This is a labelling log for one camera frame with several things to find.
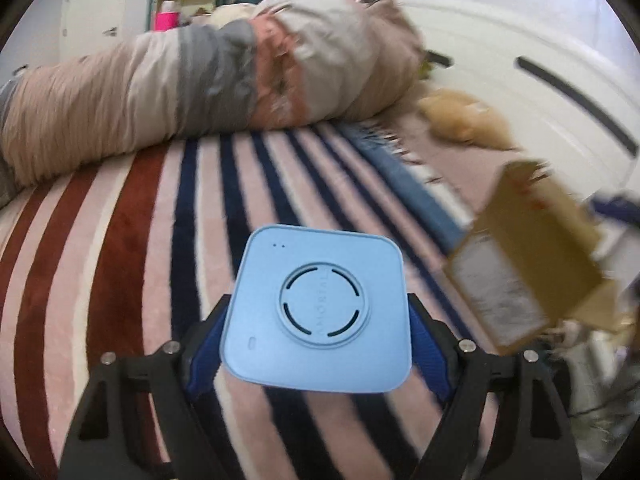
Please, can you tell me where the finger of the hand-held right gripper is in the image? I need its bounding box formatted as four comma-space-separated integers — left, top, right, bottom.
589, 192, 640, 226

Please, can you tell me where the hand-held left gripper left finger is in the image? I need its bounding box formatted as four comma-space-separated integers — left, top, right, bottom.
57, 295, 236, 480

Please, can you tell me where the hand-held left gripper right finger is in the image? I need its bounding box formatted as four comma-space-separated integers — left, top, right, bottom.
407, 292, 583, 480

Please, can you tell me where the brown cardboard box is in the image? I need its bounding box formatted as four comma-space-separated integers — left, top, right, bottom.
444, 160, 622, 356

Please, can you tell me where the light blue square power bank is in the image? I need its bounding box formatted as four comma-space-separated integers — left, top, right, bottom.
220, 225, 413, 393

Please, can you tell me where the striped pink and navy blanket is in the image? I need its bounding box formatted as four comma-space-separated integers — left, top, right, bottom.
0, 122, 501, 480

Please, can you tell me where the white slotted headboard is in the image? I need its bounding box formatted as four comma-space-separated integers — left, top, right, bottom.
395, 0, 640, 201

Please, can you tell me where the blue fringed cloth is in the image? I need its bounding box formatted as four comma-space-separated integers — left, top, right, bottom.
337, 121, 473, 253

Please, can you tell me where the tan plush toy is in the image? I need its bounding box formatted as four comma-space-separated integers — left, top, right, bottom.
417, 89, 516, 150

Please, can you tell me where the rolled beige and grey duvet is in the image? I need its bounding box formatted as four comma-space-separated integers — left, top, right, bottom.
0, 0, 426, 186

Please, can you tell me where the pink bottle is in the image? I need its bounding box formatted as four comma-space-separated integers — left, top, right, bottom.
155, 1, 181, 32

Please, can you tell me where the white wardrobe door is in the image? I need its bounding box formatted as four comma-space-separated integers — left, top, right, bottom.
59, 0, 158, 63

